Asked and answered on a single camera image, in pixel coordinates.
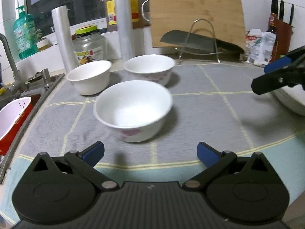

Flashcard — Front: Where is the brown oil jug yellow cap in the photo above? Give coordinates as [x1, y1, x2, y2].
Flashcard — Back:
[104, 0, 149, 31]

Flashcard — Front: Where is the green dish soap bottle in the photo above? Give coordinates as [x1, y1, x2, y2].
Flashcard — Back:
[13, 5, 38, 60]

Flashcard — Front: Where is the short white plastic-bag roll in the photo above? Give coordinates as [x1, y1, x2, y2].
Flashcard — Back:
[52, 6, 79, 73]

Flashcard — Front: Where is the tall white plastic-wrap roll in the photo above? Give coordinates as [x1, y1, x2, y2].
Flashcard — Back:
[115, 0, 135, 62]

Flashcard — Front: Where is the red and white basin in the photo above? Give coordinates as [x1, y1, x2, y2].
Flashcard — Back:
[0, 96, 34, 156]

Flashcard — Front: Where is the glass jar green lid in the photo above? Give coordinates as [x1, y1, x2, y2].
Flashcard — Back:
[73, 24, 107, 65]

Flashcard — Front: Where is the stainless steel sink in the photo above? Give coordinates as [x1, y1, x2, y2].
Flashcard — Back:
[1, 74, 65, 183]

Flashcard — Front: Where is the dark soy sauce bottle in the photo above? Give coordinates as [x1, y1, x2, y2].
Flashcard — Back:
[267, 12, 278, 63]

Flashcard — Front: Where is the brown knife block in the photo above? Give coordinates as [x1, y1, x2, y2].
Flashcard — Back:
[271, 0, 294, 61]

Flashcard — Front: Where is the metal wire board rack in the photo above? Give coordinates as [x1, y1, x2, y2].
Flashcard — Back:
[177, 19, 221, 65]

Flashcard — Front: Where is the kitchen cleaver black handle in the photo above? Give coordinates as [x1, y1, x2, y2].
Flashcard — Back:
[160, 30, 245, 53]

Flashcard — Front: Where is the sink soap dispenser pump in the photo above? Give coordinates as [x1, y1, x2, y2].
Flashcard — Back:
[28, 68, 53, 89]

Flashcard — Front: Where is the grey and blue checked mat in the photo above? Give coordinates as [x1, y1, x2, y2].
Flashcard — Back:
[1, 63, 304, 224]

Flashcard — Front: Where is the white plastic food bag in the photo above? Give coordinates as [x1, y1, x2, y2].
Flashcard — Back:
[246, 28, 276, 67]

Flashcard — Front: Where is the steel sink faucet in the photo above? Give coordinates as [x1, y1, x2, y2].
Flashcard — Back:
[0, 34, 27, 94]

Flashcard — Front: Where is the bamboo cutting board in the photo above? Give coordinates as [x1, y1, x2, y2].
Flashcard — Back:
[149, 0, 246, 49]

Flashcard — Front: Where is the oval white deep plate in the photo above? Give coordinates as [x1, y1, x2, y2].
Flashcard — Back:
[272, 85, 305, 116]

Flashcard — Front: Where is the white bowl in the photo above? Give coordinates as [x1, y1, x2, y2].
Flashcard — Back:
[94, 80, 173, 143]
[67, 60, 112, 96]
[124, 54, 176, 86]

